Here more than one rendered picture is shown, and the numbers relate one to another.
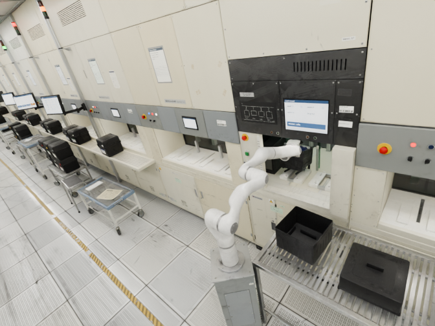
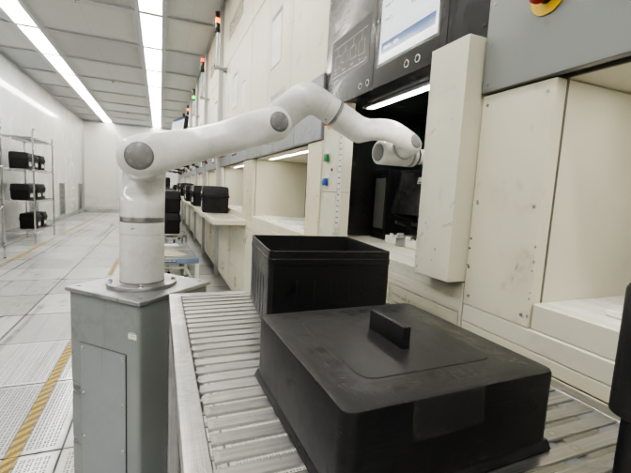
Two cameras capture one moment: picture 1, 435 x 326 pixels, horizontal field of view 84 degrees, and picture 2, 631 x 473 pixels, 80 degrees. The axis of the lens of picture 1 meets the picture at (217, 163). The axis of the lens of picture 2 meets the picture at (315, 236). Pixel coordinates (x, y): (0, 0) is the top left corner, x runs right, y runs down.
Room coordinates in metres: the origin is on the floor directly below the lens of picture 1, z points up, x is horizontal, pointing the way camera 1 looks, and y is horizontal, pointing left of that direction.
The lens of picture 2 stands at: (0.31, -0.81, 1.05)
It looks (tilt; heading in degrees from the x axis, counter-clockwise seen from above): 7 degrees down; 21
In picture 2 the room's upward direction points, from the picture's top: 3 degrees clockwise
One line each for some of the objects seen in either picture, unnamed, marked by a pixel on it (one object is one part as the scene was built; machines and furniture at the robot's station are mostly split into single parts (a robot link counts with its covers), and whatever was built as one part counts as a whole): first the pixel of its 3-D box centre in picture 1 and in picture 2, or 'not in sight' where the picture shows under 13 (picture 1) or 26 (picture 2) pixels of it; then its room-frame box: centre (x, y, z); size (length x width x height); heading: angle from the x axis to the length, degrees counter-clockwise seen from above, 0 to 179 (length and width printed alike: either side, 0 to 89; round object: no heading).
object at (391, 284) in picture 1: (373, 272); (386, 362); (0.82, -0.73, 0.83); 0.29 x 0.29 x 0.13; 45
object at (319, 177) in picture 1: (325, 181); not in sight; (1.64, -0.86, 0.89); 0.22 x 0.21 x 0.04; 134
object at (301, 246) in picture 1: (303, 233); (313, 276); (1.18, -0.48, 0.85); 0.28 x 0.28 x 0.17; 38
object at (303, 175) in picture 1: (295, 173); (422, 240); (1.83, -0.67, 0.89); 0.22 x 0.21 x 0.04; 134
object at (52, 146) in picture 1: (60, 149); (169, 201); (4.04, 2.58, 0.85); 0.30 x 0.28 x 0.26; 43
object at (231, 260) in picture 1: (228, 251); (142, 252); (1.16, 0.05, 0.85); 0.19 x 0.19 x 0.18
